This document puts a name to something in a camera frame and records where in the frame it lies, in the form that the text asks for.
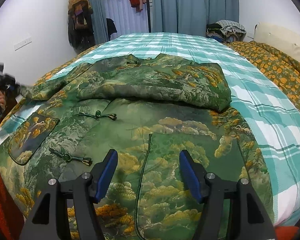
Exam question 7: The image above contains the green landscape print padded jacket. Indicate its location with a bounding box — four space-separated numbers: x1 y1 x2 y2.
0 54 274 239

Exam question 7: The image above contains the pile of clothes in corner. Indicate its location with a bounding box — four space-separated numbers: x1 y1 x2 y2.
206 20 247 44

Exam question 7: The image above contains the teal white plaid bedsheet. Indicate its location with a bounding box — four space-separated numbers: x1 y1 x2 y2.
0 33 300 239

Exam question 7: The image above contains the dark garment by curtain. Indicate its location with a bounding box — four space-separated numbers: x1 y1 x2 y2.
106 18 117 40

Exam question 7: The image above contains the blue curtain left panel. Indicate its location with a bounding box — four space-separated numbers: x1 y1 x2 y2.
88 0 108 44

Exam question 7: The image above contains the blue curtain panel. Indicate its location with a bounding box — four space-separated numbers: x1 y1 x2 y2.
151 0 239 36
88 0 108 44

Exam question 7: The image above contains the orange floral green quilt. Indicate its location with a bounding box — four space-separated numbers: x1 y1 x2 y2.
33 40 300 131

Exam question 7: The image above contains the cream pillow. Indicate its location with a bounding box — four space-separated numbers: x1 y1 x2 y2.
253 22 300 62

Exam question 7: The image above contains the blue curtain right panel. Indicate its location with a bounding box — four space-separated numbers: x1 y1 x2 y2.
151 0 239 36

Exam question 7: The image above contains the white wall switch plate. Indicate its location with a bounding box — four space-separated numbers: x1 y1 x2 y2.
14 37 32 51

